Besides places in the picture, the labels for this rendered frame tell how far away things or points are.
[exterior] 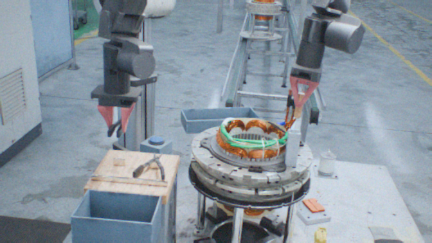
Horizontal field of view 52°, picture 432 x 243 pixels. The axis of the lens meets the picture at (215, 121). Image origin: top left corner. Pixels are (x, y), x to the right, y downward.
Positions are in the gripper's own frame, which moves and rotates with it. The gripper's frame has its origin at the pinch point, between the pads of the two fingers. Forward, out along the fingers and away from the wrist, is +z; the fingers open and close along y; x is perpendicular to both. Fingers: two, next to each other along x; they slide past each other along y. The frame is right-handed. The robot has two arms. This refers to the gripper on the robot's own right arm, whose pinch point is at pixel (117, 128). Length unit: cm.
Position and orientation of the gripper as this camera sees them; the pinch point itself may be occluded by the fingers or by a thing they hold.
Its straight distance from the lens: 104.1
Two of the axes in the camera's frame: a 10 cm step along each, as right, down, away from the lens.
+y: 10.0, 0.9, -0.3
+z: -0.7, 9.2, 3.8
